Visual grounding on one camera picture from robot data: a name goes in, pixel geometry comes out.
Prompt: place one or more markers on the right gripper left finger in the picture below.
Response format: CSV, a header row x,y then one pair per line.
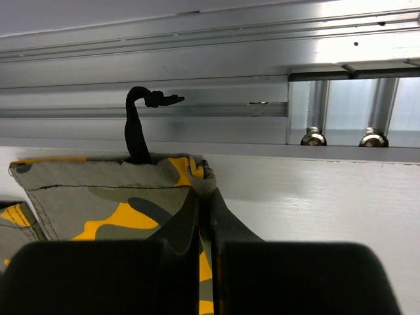
x,y
159,275

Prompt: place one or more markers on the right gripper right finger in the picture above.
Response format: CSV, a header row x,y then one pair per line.
x,y
254,276

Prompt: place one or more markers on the camouflage yellow green trousers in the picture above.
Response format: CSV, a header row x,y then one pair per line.
x,y
123,199

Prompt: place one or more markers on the left steel frame bolt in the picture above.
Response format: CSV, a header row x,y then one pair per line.
x,y
313,137

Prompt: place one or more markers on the steel frame bolt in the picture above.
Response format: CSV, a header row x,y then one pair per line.
x,y
313,137
374,138

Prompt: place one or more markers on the right steel frame bolt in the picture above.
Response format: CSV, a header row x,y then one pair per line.
x,y
374,138

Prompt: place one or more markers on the right side aluminium frame rail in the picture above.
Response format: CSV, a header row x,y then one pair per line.
x,y
65,89

